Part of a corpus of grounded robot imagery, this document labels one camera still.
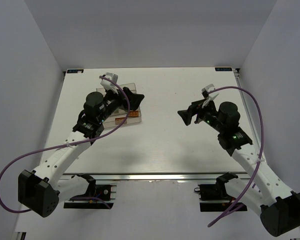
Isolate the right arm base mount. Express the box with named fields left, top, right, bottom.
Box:
left=193, top=172, right=238, bottom=213

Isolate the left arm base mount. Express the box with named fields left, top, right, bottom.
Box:
left=63, top=174, right=117, bottom=210

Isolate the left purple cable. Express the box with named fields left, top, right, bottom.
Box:
left=0, top=75, right=131, bottom=214

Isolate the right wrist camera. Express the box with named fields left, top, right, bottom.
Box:
left=201, top=84, right=219, bottom=109

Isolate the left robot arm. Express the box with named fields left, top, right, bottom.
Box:
left=18, top=87, right=145, bottom=218

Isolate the purple cable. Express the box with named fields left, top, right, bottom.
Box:
left=0, top=75, right=131, bottom=214
left=206, top=86, right=265, bottom=228

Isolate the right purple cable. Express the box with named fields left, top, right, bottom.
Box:
left=206, top=86, right=265, bottom=228

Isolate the orange lego with green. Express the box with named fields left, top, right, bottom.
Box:
left=114, top=117, right=127, bottom=125

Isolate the table corner label right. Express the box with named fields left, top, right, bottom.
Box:
left=214, top=67, right=233, bottom=72

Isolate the orange lego plate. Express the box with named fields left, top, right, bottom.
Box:
left=128, top=111, right=139, bottom=118

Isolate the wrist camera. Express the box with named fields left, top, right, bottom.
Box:
left=201, top=84, right=219, bottom=109
left=99, top=72, right=118, bottom=95

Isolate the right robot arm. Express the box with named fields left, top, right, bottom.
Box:
left=177, top=100, right=300, bottom=237

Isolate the table corner label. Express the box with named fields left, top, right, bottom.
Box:
left=66, top=69, right=84, bottom=74
left=214, top=67, right=233, bottom=72

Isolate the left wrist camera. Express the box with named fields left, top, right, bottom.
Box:
left=99, top=72, right=118, bottom=95

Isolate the table corner label left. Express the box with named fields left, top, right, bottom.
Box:
left=66, top=69, right=84, bottom=74

